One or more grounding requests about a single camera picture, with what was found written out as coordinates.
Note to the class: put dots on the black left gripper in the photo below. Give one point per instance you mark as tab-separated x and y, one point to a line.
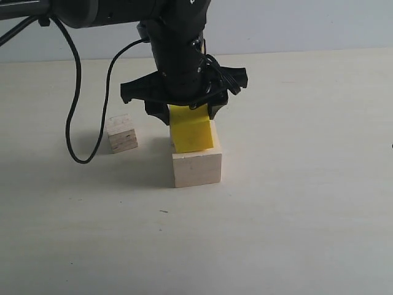
185	75

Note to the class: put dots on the yellow cube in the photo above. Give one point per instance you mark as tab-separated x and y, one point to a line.
190	129

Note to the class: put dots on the large pale wooden cube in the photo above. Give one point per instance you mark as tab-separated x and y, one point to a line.
198	168

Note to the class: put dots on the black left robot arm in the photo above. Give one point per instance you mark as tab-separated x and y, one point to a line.
86	14

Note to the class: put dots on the medium plywood cube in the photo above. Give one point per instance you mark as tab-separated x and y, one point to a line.
121	133

